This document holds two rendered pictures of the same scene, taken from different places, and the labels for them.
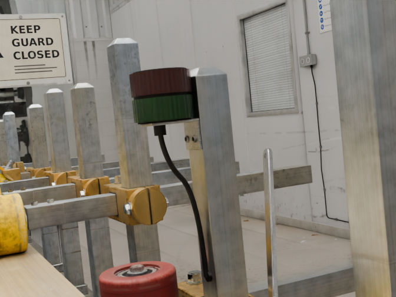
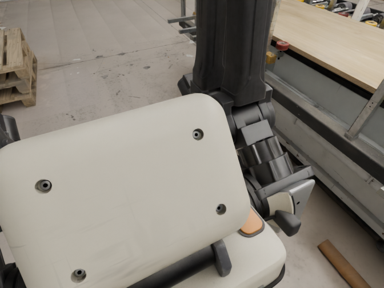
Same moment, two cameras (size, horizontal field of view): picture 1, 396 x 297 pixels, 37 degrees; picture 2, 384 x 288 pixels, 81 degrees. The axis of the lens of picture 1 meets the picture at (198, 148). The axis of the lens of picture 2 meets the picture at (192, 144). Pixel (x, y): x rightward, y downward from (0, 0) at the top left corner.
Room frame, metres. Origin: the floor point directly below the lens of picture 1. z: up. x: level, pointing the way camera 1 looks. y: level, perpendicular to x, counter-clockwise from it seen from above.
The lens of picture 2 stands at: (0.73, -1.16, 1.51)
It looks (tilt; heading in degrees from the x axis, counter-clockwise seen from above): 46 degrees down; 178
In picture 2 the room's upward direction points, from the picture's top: straight up
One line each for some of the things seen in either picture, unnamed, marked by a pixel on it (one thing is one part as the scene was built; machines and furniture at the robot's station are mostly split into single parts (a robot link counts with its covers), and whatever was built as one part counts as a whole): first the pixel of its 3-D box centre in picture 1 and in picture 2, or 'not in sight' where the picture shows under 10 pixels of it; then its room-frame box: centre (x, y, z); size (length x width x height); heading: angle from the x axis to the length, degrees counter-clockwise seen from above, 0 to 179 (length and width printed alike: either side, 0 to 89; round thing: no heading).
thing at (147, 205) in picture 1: (134, 202); not in sight; (0.86, 0.10, 0.95); 0.14 x 0.06 x 0.05; 24
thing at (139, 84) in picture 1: (160, 83); not in sight; (0.59, 0.03, 1.10); 0.06 x 0.06 x 0.02
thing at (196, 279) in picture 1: (195, 276); not in sight; (0.68, 0.02, 0.88); 0.02 x 0.02 x 0.01
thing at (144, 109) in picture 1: (163, 108); not in sight; (0.59, 0.03, 1.07); 0.06 x 0.06 x 0.02
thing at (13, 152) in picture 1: (16, 184); not in sight; (1.97, 0.61, 0.90); 0.04 x 0.04 x 0.48; 24
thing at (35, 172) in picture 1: (40, 177); not in sight; (1.54, 0.41, 0.95); 0.14 x 0.06 x 0.05; 24
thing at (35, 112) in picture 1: (45, 198); not in sight; (1.52, 0.40, 0.89); 0.04 x 0.04 x 0.48; 24
